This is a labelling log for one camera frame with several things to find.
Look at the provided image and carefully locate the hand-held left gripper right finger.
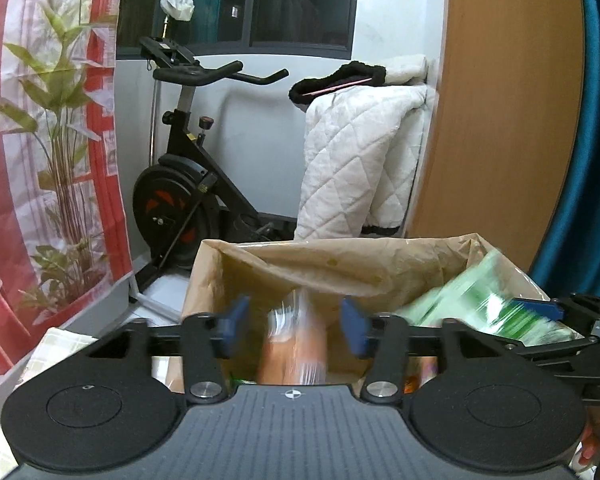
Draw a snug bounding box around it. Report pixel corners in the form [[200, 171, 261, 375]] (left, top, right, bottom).
[[340, 297, 511, 407]]

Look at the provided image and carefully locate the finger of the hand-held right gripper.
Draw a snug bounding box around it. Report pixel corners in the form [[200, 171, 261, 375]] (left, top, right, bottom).
[[511, 293, 600, 333], [502, 334, 600, 376]]

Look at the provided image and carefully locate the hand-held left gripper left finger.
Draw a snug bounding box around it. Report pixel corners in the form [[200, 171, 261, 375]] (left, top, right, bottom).
[[82, 296, 253, 407]]

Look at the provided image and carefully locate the orange snack packet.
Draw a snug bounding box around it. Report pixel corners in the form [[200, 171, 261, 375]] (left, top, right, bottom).
[[405, 355, 439, 394], [256, 287, 331, 386]]

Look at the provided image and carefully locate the brown cardboard box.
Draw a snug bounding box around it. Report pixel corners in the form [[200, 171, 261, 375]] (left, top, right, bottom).
[[180, 232, 588, 396]]

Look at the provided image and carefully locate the green snack packet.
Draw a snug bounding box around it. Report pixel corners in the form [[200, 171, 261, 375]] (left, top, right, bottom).
[[395, 250, 581, 348]]

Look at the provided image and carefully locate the person's right hand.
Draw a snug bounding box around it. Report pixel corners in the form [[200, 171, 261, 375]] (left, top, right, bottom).
[[579, 406, 600, 469]]

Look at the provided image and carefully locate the black exercise bike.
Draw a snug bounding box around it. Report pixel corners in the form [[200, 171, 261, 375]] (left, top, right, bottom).
[[129, 35, 301, 322]]

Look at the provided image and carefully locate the teal curtain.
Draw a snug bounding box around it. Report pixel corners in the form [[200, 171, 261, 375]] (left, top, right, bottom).
[[527, 0, 600, 302]]

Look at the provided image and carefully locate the white quilted blanket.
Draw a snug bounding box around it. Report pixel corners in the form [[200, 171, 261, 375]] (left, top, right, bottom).
[[294, 54, 439, 241]]

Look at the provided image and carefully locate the checked rabbit print tablecloth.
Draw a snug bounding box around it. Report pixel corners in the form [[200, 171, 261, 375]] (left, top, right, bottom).
[[0, 327, 186, 476]]

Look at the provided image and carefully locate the wooden wardrobe panel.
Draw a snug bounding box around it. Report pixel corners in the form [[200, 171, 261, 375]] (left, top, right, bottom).
[[407, 0, 589, 274]]

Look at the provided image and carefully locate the red plant printed curtain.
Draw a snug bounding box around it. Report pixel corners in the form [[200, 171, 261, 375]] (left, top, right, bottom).
[[0, 0, 134, 402]]

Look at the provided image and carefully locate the pink hanger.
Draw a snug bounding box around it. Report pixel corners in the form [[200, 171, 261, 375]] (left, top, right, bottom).
[[304, 78, 377, 97]]

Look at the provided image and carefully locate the black garment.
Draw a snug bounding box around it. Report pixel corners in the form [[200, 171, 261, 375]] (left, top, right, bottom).
[[289, 61, 387, 111]]

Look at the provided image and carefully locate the white fabric cover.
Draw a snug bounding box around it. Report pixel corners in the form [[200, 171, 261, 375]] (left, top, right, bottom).
[[160, 0, 196, 24]]

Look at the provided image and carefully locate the dark framed window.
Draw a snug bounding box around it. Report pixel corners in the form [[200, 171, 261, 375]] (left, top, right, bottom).
[[115, 0, 361, 62]]

